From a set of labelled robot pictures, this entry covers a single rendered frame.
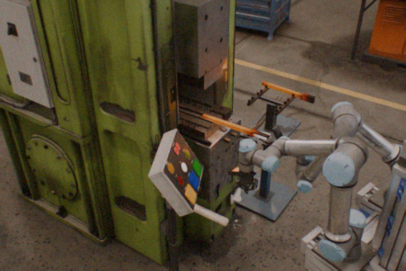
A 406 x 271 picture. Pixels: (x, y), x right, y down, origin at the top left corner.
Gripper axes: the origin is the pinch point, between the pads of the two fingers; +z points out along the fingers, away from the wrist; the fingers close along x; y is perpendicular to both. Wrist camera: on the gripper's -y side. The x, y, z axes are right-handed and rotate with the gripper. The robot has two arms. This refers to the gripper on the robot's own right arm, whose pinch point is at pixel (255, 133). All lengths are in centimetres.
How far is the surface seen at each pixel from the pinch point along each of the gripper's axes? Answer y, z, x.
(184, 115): 1.1, 47.9, -4.5
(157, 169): -18, 14, -72
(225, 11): -65, 27, 10
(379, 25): 55, 10, 342
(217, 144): 12.0, 21.8, -7.0
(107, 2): -77, 68, -37
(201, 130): 2.3, 30.7, -11.3
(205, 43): -54, 27, -11
